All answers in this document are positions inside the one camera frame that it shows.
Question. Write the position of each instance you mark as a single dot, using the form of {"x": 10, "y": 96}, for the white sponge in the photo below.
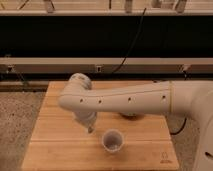
{"x": 90, "y": 128}

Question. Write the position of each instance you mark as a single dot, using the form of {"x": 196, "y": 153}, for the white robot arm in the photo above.
{"x": 189, "y": 98}

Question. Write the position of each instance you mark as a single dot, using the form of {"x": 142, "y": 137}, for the green bowl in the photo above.
{"x": 128, "y": 114}

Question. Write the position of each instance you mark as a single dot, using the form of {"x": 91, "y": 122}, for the white wall outlet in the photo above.
{"x": 99, "y": 69}

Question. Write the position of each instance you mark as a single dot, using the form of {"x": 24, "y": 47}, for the grey lower rail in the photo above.
{"x": 89, "y": 65}

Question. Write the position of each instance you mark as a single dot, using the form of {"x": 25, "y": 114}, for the grey rail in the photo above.
{"x": 89, "y": 65}
{"x": 148, "y": 12}

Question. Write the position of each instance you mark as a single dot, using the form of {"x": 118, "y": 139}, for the grey upper rail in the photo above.
{"x": 148, "y": 12}

